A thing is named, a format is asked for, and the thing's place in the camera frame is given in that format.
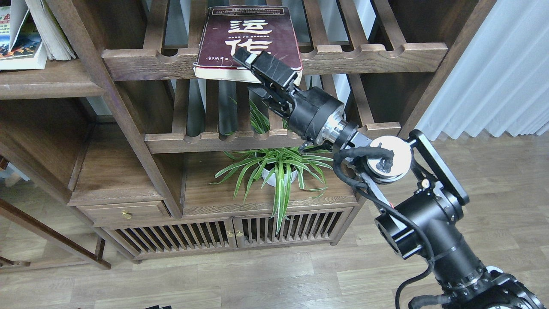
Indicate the white pleated curtain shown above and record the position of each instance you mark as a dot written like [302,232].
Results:
[500,83]

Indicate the white plant pot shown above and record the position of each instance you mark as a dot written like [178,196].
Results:
[269,175]

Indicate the dark wooden bookshelf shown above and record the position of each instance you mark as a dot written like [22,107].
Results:
[118,128]

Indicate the yellow cover book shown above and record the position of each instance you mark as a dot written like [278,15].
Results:
[56,42]

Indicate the maroon book white characters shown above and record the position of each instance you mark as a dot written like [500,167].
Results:
[255,28]

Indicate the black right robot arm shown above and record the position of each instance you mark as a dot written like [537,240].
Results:
[418,197]

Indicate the green spider plant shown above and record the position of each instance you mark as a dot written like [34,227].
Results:
[249,163]

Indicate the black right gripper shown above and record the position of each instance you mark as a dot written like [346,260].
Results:
[313,114]

